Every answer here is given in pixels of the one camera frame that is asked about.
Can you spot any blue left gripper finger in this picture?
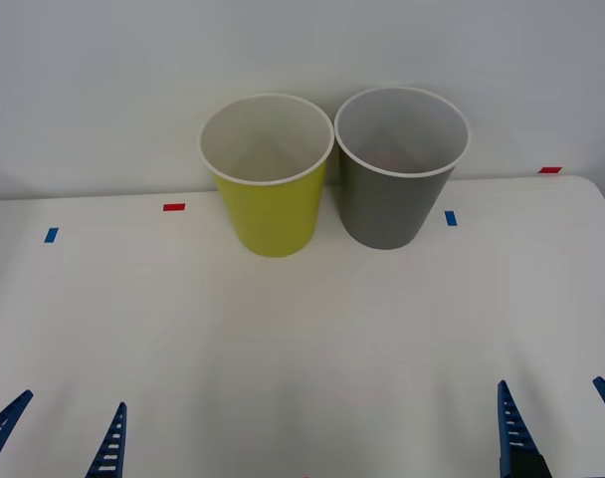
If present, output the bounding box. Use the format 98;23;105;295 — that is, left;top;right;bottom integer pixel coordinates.
0;389;35;467
85;401;128;478

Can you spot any grey plastic bin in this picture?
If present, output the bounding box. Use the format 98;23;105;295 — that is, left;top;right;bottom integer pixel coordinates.
333;86;471;251

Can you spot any yellow-green plastic bin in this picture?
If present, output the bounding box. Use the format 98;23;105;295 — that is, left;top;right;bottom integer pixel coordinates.
197;92;335;259

